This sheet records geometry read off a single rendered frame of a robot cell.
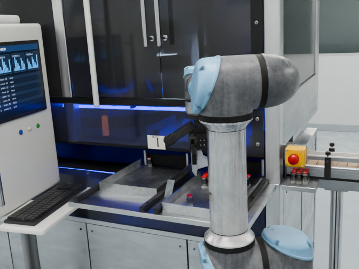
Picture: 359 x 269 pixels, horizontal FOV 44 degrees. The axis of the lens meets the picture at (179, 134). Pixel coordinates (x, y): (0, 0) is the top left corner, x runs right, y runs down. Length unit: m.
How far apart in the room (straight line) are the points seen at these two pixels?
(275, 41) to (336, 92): 4.69
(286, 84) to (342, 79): 5.38
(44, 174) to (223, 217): 1.26
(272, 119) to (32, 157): 1.03
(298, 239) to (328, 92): 5.34
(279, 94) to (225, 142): 0.15
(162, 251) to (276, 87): 1.34
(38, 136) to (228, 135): 1.27
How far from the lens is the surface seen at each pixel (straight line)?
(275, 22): 1.67
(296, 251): 1.04
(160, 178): 1.88
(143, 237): 2.13
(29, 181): 2.02
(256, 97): 0.91
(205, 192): 1.69
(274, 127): 1.71
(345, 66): 6.28
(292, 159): 1.69
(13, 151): 1.92
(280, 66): 0.93
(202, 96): 0.88
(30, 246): 2.30
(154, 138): 1.91
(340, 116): 6.38
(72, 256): 2.44
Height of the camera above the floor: 1.50
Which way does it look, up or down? 14 degrees down
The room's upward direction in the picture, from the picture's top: 3 degrees counter-clockwise
